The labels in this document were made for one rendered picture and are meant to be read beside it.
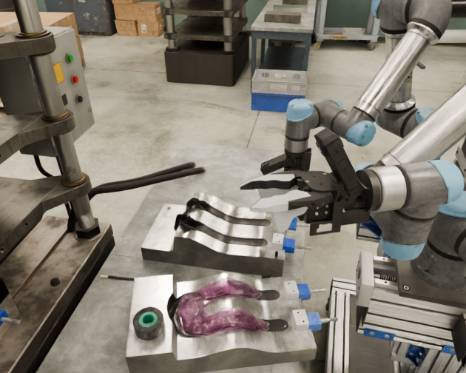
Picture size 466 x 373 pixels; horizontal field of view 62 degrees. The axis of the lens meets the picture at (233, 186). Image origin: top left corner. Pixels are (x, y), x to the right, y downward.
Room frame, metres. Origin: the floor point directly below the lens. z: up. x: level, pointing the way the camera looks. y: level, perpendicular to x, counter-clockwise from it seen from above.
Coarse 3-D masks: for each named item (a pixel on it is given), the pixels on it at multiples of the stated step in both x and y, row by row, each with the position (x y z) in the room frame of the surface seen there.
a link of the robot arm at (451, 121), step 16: (464, 96) 0.68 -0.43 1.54; (432, 112) 0.71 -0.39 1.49; (448, 112) 0.68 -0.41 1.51; (464, 112) 0.66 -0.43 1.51; (416, 128) 0.69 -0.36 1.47; (432, 128) 0.67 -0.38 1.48; (448, 128) 0.66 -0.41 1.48; (464, 128) 0.66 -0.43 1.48; (400, 144) 0.68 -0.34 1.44; (416, 144) 0.66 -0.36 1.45; (432, 144) 0.65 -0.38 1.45; (448, 144) 0.65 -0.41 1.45; (384, 160) 0.67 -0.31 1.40; (400, 160) 0.65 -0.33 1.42; (416, 160) 0.64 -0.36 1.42; (432, 160) 0.65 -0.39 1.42
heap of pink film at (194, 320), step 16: (208, 288) 0.76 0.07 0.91; (224, 288) 0.76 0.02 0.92; (240, 288) 0.77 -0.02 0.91; (192, 304) 0.72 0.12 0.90; (208, 304) 0.73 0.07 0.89; (192, 320) 0.66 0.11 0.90; (208, 320) 0.66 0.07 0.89; (224, 320) 0.65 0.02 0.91; (240, 320) 0.65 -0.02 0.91; (256, 320) 0.67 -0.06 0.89
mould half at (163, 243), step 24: (168, 216) 1.16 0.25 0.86; (192, 216) 1.07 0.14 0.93; (240, 216) 1.13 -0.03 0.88; (264, 216) 1.13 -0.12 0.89; (144, 240) 1.03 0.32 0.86; (168, 240) 1.03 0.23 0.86; (192, 240) 0.96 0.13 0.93; (216, 240) 0.99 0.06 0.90; (192, 264) 0.96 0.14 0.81; (216, 264) 0.94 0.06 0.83; (240, 264) 0.93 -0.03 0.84; (264, 264) 0.91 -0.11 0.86
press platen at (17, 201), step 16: (0, 176) 1.17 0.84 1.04; (0, 192) 1.07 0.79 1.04; (16, 192) 1.07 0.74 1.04; (32, 192) 1.07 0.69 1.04; (48, 192) 1.07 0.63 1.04; (64, 192) 1.07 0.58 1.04; (80, 192) 1.11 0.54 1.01; (0, 208) 0.98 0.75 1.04; (16, 208) 0.98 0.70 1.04; (32, 208) 0.98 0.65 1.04; (48, 208) 1.03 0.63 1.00; (0, 224) 0.90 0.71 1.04; (16, 224) 0.90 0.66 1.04; (32, 224) 0.95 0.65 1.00; (0, 240) 0.83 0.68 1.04; (16, 240) 0.87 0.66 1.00; (0, 256) 0.80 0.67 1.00
